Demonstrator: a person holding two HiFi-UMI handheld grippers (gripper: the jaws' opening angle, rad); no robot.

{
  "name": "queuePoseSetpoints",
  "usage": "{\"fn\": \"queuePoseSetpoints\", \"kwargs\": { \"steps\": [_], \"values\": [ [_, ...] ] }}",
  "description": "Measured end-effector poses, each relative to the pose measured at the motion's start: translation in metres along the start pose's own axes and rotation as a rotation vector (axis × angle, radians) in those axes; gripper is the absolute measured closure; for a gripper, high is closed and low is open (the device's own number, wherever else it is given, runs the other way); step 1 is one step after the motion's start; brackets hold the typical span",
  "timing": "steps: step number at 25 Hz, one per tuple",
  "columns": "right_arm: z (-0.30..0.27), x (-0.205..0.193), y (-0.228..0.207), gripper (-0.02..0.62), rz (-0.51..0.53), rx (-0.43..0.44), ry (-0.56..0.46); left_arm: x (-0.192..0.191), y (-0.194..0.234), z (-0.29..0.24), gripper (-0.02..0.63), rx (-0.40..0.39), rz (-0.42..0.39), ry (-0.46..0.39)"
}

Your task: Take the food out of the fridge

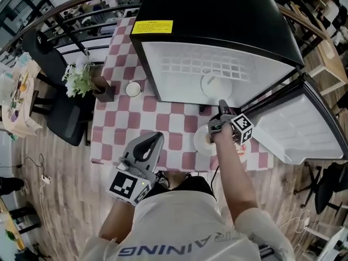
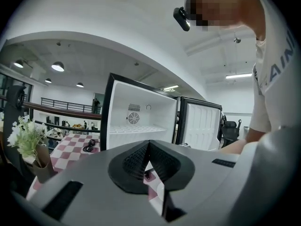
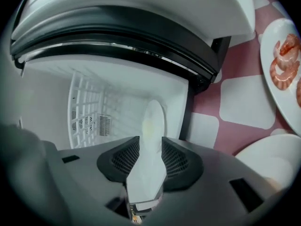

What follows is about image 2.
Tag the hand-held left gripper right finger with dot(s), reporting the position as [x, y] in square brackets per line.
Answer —
[169, 163]

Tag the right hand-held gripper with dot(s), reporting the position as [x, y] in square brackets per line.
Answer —
[186, 145]

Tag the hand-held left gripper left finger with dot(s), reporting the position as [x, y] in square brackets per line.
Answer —
[131, 163]

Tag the black mini fridge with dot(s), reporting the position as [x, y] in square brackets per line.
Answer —
[145, 95]

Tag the person's right forearm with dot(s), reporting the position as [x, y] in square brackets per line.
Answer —
[232, 147]

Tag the white ceiling tube light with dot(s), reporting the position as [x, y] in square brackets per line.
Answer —
[170, 87]
[238, 76]

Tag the pink white checked tablecloth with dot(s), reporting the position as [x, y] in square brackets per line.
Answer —
[70, 147]

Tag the wood-topped black railing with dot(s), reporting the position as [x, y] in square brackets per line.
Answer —
[70, 113]

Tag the brown paper vase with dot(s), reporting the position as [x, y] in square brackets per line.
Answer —
[43, 166]

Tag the black metal railing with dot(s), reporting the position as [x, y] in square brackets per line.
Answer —
[61, 102]

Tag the black pendant lamp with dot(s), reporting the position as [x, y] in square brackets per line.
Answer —
[18, 64]
[57, 67]
[48, 81]
[80, 85]

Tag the person's white shirt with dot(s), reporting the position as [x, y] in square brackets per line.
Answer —
[270, 91]

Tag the white flower bouquet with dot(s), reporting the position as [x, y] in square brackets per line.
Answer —
[26, 135]

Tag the person's head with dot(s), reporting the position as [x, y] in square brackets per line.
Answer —
[223, 6]

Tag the black head-worn camera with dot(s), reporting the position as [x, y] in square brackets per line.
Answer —
[182, 18]

